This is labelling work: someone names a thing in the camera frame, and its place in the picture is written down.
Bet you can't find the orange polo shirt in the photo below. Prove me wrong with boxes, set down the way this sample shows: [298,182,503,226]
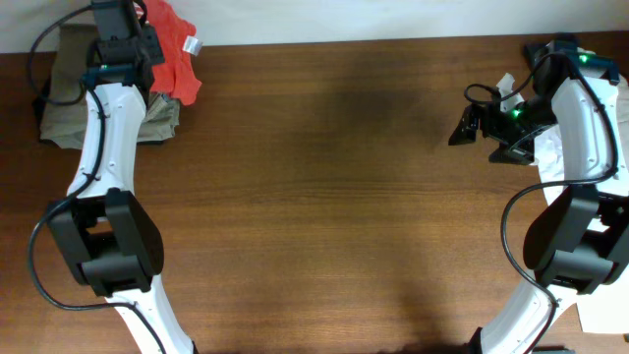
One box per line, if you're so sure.
[144,0,201,105]

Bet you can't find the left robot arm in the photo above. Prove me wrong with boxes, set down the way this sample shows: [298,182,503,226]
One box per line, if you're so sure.
[40,1,198,353]

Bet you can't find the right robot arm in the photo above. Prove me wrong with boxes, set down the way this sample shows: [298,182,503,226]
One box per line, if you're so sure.
[449,36,628,353]

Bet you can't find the folded olive green trousers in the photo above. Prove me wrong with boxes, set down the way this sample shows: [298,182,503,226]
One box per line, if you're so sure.
[34,25,181,149]

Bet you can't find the black garment under white shirt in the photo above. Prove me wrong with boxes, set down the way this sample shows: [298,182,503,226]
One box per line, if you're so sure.
[523,33,580,69]

